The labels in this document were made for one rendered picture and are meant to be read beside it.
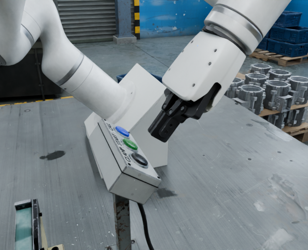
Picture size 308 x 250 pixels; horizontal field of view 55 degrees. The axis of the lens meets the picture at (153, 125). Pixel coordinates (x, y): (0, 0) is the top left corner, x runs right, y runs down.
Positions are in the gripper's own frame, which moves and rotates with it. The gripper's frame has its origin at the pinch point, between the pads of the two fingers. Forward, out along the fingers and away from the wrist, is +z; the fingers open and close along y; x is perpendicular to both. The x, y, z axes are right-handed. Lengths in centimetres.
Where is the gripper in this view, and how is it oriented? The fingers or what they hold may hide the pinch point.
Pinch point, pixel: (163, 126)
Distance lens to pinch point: 45.3
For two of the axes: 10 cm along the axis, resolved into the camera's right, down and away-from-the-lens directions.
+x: 7.4, 4.3, 5.1
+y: 3.5, 4.1, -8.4
